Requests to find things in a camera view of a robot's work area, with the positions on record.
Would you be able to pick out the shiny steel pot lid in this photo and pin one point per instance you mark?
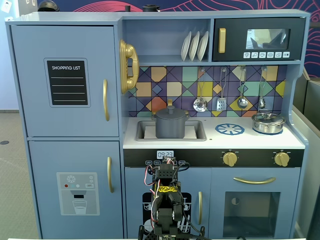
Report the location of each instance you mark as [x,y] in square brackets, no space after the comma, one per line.
[267,117]

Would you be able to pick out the blue burner print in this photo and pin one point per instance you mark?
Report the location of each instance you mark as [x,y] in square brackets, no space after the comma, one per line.
[218,129]

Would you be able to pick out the gray pot lid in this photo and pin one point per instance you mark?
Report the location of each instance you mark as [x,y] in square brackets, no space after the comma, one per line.
[171,114]

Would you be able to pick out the gray pot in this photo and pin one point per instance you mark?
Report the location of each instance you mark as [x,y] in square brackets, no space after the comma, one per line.
[170,128]

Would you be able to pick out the blue dishwasher door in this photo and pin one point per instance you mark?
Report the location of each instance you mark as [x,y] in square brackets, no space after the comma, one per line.
[135,180]

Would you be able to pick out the blue oven door with window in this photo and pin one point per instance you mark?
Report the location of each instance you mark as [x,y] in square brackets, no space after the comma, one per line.
[217,180]

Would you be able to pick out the gold faucet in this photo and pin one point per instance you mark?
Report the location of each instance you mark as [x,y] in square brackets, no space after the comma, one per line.
[170,102]

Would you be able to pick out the small black cylinder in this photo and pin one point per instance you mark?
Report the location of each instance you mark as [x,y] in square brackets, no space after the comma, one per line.
[127,8]

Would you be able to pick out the black dome object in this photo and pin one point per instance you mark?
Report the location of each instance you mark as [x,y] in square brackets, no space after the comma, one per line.
[48,6]

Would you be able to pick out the white plate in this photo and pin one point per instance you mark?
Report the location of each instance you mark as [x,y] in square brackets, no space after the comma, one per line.
[193,47]
[185,47]
[203,46]

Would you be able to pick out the black floor disc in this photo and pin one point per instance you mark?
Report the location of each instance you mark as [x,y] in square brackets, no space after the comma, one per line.
[4,142]

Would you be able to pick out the gold stove knob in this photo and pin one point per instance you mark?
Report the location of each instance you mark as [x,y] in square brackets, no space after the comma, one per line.
[281,159]
[229,159]

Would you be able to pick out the large blue fridge door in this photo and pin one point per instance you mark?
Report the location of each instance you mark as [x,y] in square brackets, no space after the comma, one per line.
[30,112]

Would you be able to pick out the black round device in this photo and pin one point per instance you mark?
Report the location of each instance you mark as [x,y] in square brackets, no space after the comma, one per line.
[150,8]

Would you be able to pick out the gray sink basin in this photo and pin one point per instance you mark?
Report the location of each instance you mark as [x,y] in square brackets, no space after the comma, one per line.
[200,131]

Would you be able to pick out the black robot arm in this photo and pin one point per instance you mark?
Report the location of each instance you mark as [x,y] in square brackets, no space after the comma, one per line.
[166,215]

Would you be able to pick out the blue freezer door with dispenser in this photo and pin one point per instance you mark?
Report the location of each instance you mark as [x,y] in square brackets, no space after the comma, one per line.
[45,155]

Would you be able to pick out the blue toy kitchen unit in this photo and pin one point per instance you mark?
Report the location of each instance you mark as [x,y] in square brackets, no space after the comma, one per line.
[165,15]

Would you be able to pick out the steel skimmer spoon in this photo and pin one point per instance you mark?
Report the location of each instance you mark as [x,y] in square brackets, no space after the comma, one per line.
[200,105]

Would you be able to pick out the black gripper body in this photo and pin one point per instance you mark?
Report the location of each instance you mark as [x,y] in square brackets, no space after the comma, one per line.
[169,162]

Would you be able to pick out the gold toy telephone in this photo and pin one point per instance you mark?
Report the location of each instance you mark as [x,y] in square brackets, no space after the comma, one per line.
[128,52]

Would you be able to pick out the gray side cabinet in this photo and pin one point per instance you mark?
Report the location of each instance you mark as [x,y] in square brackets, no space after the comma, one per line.
[308,120]

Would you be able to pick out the steel ladle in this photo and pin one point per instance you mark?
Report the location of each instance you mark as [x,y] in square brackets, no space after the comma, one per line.
[242,103]

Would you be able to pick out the black microwave door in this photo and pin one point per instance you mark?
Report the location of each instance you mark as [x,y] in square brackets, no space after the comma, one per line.
[235,27]

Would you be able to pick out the small steel spoon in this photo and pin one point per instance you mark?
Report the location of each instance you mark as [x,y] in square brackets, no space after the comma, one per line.
[261,102]

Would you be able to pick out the steel slotted spatula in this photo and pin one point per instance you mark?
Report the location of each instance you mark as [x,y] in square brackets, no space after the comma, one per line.
[221,105]

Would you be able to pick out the black shopping list board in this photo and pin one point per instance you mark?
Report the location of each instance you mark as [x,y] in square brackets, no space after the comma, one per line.
[67,82]

